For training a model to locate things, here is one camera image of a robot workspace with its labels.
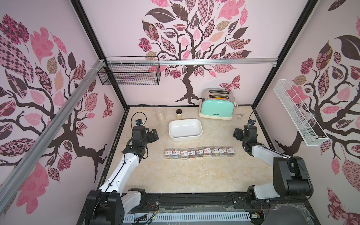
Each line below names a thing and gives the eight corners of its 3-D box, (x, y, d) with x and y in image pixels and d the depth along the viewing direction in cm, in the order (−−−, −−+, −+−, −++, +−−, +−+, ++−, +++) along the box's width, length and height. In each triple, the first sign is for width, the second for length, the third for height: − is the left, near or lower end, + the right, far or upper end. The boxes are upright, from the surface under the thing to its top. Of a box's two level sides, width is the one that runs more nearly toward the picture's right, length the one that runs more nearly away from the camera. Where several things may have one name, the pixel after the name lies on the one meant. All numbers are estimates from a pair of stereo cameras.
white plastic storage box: (168, 141, 101) (167, 137, 96) (169, 123, 112) (169, 118, 107) (202, 141, 101) (203, 137, 96) (200, 123, 112) (201, 118, 107)
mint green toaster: (199, 120, 114) (202, 103, 99) (198, 105, 125) (200, 88, 111) (231, 120, 113) (238, 103, 99) (226, 104, 125) (232, 87, 111)
